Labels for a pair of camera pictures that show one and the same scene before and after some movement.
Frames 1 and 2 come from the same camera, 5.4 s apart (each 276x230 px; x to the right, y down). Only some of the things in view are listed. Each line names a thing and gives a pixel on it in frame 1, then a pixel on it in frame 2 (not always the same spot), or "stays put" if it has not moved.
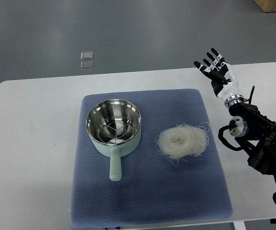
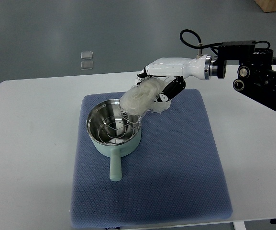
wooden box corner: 272,5 stays put
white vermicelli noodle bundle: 181,141 -> 140,98
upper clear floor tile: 86,55 stays put
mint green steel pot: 114,127 stays put
